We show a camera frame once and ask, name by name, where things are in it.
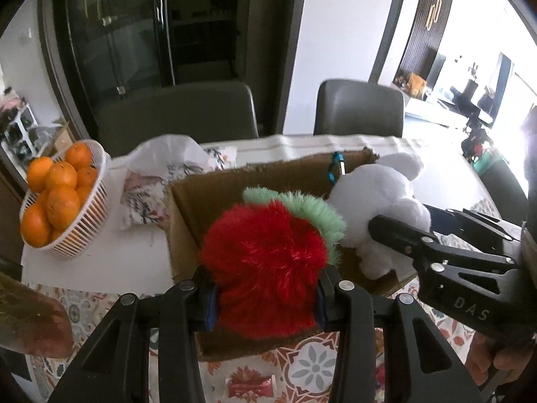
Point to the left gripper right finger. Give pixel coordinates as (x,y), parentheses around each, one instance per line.
(420,365)

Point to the white plastic fruit basket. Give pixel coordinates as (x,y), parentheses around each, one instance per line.
(92,215)

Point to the white shoe rack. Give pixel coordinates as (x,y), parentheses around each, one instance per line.
(16,126)

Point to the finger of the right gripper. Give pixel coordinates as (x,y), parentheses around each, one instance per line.
(405,239)
(468,221)

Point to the orange mandarin pile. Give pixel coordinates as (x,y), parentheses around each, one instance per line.
(61,187)

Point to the white tv cabinet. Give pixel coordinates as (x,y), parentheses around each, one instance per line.
(417,110)

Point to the red candy packet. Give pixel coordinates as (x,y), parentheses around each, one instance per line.
(251,388)

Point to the glass flower vase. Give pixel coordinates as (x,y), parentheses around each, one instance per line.
(32,323)

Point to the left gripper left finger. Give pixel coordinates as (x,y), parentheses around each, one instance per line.
(113,364)

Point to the dark chair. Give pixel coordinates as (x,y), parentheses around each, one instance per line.
(503,187)
(208,112)
(351,107)

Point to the right hand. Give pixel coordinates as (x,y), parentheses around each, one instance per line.
(512,360)

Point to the dark chair left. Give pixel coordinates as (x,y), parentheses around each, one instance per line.
(208,112)

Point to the white plush toy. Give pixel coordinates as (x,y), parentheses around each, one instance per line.
(382,188)

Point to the black glass sliding door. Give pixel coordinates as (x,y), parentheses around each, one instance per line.
(99,52)

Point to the dark chair far right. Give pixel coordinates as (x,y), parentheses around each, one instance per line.
(503,187)

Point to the brown cardboard box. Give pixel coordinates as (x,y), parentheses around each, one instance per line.
(196,202)

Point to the red green fluffy plush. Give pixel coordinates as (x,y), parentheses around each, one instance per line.
(266,261)

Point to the floral tissue box cover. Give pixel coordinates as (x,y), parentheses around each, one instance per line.
(155,164)

